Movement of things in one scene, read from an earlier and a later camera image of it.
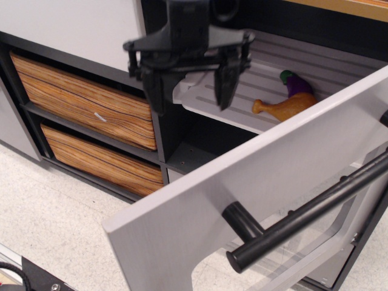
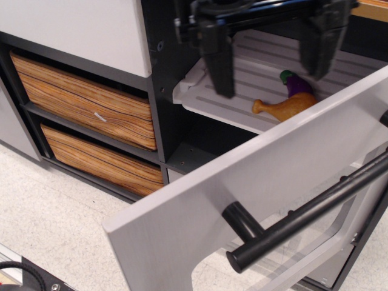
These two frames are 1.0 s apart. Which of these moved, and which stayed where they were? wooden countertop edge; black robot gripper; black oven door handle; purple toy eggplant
Moved: black robot gripper
Stayed: wooden countertop edge; black oven door handle; purple toy eggplant
